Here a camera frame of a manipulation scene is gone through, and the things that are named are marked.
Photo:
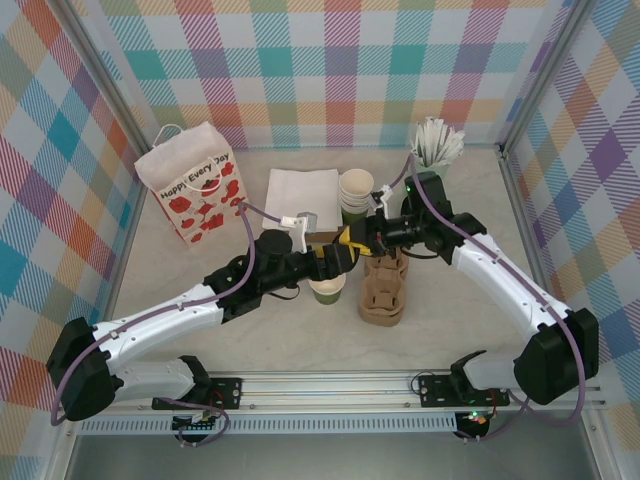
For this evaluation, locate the green white paper cup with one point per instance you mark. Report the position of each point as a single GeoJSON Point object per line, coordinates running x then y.
{"type": "Point", "coordinates": [356, 201]}
{"type": "Point", "coordinates": [356, 206]}
{"type": "Point", "coordinates": [327, 295]}
{"type": "Point", "coordinates": [356, 217]}
{"type": "Point", "coordinates": [356, 182]}

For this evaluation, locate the white red paper gift bag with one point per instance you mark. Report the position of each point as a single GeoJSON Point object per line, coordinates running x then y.
{"type": "Point", "coordinates": [200, 200]}

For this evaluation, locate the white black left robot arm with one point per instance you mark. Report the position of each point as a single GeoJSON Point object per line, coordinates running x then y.
{"type": "Point", "coordinates": [150, 385]}

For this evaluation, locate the white napkin stack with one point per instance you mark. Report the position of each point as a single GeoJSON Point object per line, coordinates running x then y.
{"type": "Point", "coordinates": [300, 192]}

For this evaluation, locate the white wrapped straw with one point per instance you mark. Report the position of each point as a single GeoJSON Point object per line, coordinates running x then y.
{"type": "Point", "coordinates": [428, 135]}
{"type": "Point", "coordinates": [447, 142]}
{"type": "Point", "coordinates": [438, 142]}
{"type": "Point", "coordinates": [457, 142]}
{"type": "Point", "coordinates": [416, 150]}

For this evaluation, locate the small circuit board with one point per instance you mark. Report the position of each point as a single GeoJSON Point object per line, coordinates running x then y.
{"type": "Point", "coordinates": [474, 418]}
{"type": "Point", "coordinates": [195, 422]}

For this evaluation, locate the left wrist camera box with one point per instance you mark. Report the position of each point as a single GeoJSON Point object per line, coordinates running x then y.
{"type": "Point", "coordinates": [300, 227]}

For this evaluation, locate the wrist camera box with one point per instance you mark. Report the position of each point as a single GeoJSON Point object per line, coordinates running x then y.
{"type": "Point", "coordinates": [300, 227]}
{"type": "Point", "coordinates": [381, 197]}

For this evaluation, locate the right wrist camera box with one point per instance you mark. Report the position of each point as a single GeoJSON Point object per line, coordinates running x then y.
{"type": "Point", "coordinates": [381, 197]}

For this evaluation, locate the aluminium side rail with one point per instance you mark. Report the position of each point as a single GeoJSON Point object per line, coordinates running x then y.
{"type": "Point", "coordinates": [529, 240]}
{"type": "Point", "coordinates": [127, 240]}

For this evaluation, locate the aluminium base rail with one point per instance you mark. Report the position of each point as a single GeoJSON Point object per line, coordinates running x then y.
{"type": "Point", "coordinates": [325, 390]}

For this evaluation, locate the aluminium frame post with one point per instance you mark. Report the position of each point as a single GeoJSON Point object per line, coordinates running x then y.
{"type": "Point", "coordinates": [111, 85]}
{"type": "Point", "coordinates": [545, 75]}

